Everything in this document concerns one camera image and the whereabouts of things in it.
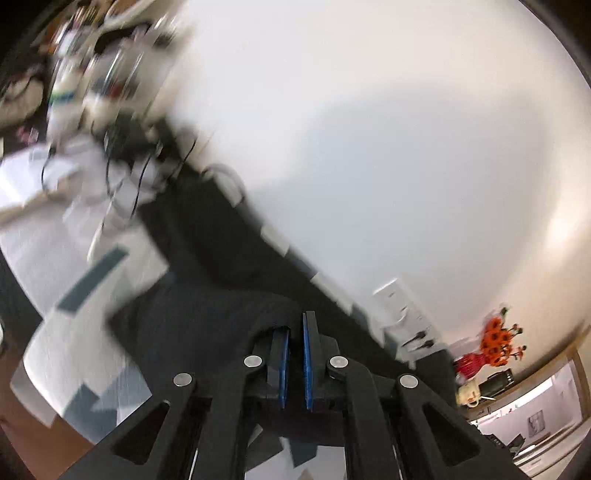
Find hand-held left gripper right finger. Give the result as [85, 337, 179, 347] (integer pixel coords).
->
[301, 311, 532, 480]

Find white panel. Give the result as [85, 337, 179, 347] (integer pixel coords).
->
[372, 277, 446, 363]

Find red vase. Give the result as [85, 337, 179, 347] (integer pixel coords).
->
[455, 352, 485, 381]

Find orange flower bouquet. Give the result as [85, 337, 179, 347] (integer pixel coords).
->
[480, 307, 527, 367]

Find beige pouch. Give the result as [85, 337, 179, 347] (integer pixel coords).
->
[0, 65, 49, 134]

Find black appliance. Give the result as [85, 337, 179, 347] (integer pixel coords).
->
[480, 368, 514, 398]

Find cream mug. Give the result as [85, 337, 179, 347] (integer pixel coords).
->
[456, 378, 483, 408]

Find white paper sheets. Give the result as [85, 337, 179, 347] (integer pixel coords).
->
[0, 134, 160, 222]

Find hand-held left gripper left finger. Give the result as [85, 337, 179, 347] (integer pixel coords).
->
[58, 325, 293, 480]

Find black cable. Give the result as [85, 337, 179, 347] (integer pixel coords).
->
[39, 115, 195, 222]

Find black pants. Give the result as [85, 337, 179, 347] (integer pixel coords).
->
[108, 178, 384, 444]

